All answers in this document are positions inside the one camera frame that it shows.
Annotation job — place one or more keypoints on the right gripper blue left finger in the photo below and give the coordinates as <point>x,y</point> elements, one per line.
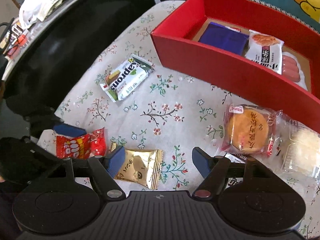
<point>114,160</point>

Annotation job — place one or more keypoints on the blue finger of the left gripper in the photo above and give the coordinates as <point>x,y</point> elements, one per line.
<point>68,130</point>

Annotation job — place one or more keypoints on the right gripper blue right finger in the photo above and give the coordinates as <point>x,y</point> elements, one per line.
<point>202,161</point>

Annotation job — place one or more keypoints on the red Trolli candy bag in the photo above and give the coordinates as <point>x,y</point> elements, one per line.
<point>84,146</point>

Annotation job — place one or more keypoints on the dark nut snack packet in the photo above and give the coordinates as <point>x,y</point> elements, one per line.
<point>242,171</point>

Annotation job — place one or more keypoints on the orange mooncake packet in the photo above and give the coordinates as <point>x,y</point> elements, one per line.
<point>250,129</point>

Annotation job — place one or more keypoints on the green white Naprons wafer packet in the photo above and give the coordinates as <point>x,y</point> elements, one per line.
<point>124,79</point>

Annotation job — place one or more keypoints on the clear pastry packet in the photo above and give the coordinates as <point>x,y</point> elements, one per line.
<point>299,148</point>

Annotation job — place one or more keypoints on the blue foil snack bag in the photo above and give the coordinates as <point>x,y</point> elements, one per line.
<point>224,38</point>

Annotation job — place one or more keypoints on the white kimchi snack packet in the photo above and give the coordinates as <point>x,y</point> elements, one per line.
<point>265,50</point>

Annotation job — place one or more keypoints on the gold foil snack packet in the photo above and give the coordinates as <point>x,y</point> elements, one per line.
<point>142,167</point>

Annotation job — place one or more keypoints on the black side table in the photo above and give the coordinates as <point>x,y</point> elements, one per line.
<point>59,50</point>

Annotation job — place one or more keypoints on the floral tablecloth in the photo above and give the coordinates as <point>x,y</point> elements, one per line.
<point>172,111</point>

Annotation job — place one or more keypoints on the red cardboard box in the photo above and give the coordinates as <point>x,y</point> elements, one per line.
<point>174,42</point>

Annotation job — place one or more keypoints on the sausage pack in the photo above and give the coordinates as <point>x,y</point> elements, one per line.
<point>292,70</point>

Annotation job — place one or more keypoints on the red white snack packet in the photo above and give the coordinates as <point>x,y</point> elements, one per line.
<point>233,29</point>

